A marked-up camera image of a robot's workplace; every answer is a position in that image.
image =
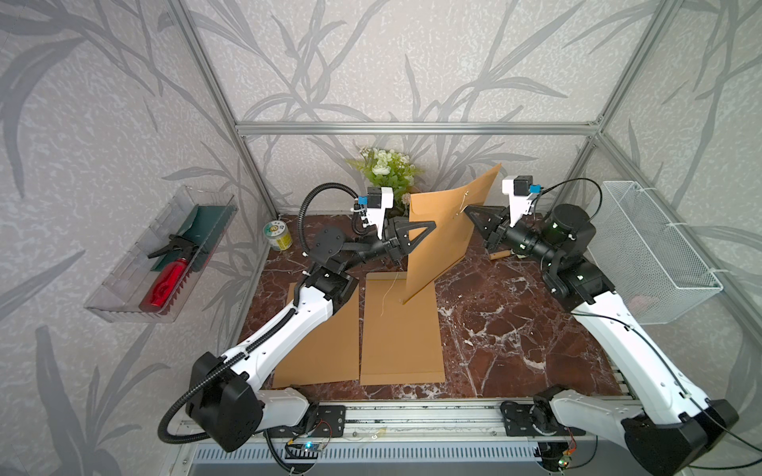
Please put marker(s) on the green plant white flowers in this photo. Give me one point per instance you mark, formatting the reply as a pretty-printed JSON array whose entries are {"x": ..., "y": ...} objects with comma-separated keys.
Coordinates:
[{"x": 387, "y": 168}]

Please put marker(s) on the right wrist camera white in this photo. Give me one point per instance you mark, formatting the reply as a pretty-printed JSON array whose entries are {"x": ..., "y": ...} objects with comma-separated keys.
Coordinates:
[{"x": 522, "y": 193}]

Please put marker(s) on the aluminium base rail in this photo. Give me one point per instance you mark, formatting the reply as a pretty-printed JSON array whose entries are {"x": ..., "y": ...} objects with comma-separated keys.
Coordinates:
[{"x": 411, "y": 419}]

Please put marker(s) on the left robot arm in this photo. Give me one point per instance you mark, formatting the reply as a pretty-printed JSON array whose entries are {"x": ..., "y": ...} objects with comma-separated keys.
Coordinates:
[{"x": 226, "y": 401}]

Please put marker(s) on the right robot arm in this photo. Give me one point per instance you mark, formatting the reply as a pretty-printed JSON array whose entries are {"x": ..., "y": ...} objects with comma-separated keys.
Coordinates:
[{"x": 676, "y": 423}]

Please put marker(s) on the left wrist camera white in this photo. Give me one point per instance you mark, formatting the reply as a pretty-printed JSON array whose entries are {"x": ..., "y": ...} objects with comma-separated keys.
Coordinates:
[{"x": 370, "y": 210}]

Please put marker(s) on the dark green cloth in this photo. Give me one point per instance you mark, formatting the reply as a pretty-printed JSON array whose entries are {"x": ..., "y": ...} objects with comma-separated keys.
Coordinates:
[{"x": 196, "y": 239}]

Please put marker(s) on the white wire mesh basket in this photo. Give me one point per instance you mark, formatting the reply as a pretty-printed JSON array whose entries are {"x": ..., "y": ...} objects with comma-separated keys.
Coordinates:
[{"x": 659, "y": 275}]

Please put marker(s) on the green garden fork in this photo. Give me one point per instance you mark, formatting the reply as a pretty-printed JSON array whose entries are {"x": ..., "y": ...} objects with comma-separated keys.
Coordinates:
[{"x": 500, "y": 255}]

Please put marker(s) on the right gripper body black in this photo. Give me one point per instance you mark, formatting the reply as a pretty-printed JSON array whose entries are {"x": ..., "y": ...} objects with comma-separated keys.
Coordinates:
[{"x": 525, "y": 240}]

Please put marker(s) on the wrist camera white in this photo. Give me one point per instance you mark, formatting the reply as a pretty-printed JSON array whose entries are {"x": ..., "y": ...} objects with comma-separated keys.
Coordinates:
[
  {"x": 370, "y": 210},
  {"x": 522, "y": 193}
]

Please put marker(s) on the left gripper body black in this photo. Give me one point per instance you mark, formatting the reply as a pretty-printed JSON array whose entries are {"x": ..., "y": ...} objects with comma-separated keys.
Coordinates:
[{"x": 382, "y": 247}]

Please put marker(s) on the brown file bag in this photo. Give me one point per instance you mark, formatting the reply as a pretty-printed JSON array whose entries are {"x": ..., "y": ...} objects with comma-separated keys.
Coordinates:
[
  {"x": 329, "y": 354},
  {"x": 447, "y": 245},
  {"x": 401, "y": 342}
]

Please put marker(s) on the clear plastic wall tray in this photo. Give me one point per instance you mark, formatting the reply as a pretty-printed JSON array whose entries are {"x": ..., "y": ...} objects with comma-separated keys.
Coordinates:
[{"x": 118, "y": 298}]

